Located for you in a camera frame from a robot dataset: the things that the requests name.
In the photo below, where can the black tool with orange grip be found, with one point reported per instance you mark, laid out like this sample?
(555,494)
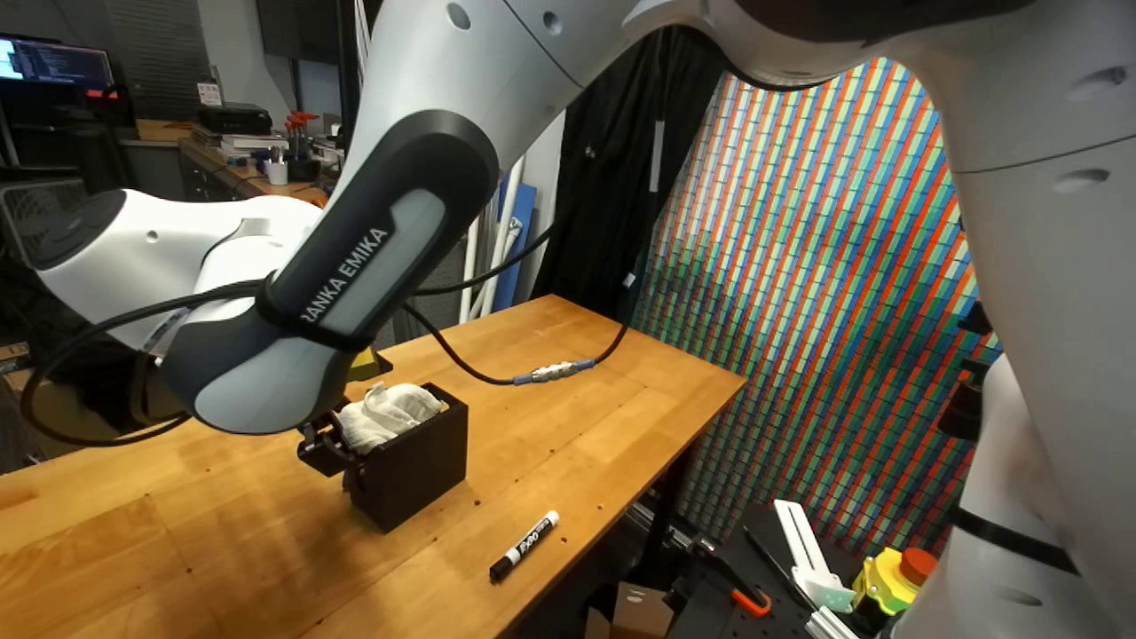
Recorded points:
(740,590)

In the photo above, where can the white terry towel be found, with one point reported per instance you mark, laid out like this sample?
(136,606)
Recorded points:
(392,413)

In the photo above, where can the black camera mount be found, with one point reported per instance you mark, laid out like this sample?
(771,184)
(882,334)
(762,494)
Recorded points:
(962,404)

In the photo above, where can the yellow emergency stop button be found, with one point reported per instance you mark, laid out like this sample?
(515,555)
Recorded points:
(889,579)

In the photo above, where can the black and white marker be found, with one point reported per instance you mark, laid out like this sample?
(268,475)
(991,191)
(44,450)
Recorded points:
(526,546)

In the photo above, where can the wooden workbench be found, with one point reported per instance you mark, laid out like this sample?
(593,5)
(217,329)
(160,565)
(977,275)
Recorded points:
(254,172)

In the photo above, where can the white bracket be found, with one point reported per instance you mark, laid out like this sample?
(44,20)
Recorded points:
(804,553)

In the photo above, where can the colourful striped backdrop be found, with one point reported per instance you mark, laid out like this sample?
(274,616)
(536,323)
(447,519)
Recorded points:
(828,357)

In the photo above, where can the black curtain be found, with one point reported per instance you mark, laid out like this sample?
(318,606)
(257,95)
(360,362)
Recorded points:
(615,180)

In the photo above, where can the small cardboard box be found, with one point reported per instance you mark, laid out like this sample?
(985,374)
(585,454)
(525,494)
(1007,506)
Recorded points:
(643,609)

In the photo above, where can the lit computer monitor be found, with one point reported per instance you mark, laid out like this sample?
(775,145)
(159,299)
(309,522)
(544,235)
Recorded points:
(55,62)

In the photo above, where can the black perforated box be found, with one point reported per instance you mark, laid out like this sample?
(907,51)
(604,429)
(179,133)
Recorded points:
(413,475)

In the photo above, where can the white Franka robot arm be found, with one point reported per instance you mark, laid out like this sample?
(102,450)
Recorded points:
(392,235)

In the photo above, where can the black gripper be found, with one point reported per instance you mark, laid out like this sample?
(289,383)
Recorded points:
(328,429)

